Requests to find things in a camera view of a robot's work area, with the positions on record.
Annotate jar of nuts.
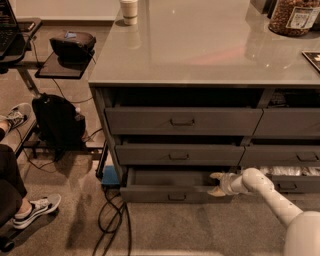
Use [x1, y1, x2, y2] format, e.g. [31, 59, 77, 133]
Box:
[268, 0, 320, 37]

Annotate black laptop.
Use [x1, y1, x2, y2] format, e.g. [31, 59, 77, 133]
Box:
[0, 0, 20, 58]

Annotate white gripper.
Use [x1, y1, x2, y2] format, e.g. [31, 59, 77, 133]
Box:
[207, 172, 241, 197]

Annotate dark booklet on counter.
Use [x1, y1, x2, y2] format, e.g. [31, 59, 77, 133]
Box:
[302, 51, 320, 73]

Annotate blue power box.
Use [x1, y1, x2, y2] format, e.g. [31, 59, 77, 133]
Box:
[101, 165, 119, 186]

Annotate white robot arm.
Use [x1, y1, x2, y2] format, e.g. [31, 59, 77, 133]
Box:
[208, 168, 320, 256]

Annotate white paper cup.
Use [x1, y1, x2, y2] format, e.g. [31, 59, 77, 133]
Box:
[120, 0, 138, 25]

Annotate black device on shelf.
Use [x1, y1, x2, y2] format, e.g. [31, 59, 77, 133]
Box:
[49, 31, 96, 61]

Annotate grey sneaker upper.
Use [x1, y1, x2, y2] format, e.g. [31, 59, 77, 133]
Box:
[0, 103, 32, 133]

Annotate black desk stand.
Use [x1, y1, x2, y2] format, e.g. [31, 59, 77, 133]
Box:
[0, 17, 104, 160]

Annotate grey sneaker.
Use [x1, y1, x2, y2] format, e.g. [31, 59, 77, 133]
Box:
[13, 194, 61, 230]
[0, 103, 32, 133]

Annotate grey drawer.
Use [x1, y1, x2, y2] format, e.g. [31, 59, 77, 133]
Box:
[260, 166, 320, 193]
[115, 135, 245, 166]
[120, 168, 232, 204]
[105, 107, 262, 136]
[239, 145, 320, 167]
[254, 108, 320, 137]

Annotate grey sneaker lower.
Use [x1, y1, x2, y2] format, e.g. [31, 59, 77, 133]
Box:
[13, 194, 61, 230]

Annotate grey drawer cabinet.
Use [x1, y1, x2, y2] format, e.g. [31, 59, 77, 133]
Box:
[89, 0, 320, 187]

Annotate person leg dark trousers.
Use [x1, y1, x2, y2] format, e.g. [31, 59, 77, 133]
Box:
[0, 120, 33, 228]

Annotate black backpack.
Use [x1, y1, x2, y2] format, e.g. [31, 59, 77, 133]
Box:
[32, 93, 86, 161]

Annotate black floor cables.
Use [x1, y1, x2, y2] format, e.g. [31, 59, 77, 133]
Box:
[91, 186, 133, 256]

